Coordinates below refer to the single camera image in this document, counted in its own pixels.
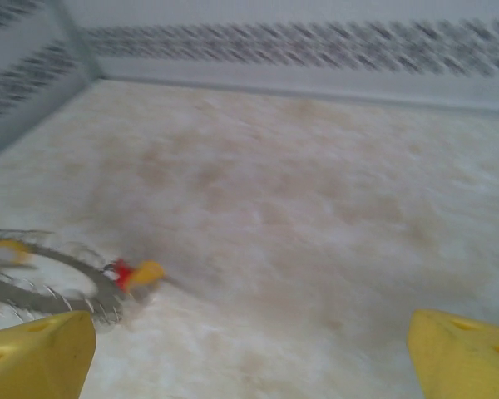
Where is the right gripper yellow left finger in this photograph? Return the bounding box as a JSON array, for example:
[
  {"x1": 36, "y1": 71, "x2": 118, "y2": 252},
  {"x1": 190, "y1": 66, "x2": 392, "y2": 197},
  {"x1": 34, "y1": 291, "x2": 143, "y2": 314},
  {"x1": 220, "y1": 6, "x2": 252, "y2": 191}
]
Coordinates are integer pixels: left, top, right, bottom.
[{"x1": 0, "y1": 309, "x2": 98, "y2": 399}]

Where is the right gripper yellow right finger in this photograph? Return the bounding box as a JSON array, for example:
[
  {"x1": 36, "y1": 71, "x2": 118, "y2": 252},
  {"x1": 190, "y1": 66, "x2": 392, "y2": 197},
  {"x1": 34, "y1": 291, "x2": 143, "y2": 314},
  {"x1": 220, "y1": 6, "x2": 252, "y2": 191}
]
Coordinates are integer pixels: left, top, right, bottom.
[{"x1": 406, "y1": 308, "x2": 499, "y2": 399}]

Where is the metal keyring bunch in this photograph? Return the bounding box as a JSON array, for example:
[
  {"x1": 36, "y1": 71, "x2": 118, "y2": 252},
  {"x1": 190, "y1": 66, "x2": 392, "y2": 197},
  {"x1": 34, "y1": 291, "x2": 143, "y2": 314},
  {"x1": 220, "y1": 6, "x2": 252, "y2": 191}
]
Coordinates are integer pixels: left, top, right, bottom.
[{"x1": 0, "y1": 228, "x2": 128, "y2": 329}]

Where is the red plastic key tag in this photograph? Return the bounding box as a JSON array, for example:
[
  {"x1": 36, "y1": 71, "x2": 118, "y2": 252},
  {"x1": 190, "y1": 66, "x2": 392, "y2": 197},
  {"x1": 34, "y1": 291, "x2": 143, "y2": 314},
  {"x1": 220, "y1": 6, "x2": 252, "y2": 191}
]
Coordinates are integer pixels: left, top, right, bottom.
[{"x1": 107, "y1": 257, "x2": 135, "y2": 292}]

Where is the aluminium frame post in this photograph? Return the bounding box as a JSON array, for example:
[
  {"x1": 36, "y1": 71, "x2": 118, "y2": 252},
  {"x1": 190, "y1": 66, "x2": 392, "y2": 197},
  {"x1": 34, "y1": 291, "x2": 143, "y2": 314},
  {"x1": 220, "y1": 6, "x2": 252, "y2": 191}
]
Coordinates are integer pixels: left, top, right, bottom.
[{"x1": 53, "y1": 0, "x2": 107, "y2": 82}]

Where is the aluminium frame bar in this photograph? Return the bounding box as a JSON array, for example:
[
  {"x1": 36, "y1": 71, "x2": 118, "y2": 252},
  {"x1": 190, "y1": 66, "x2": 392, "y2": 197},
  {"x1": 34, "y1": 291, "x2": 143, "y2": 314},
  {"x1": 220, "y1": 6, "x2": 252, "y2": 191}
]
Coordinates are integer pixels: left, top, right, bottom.
[{"x1": 101, "y1": 68, "x2": 499, "y2": 116}]

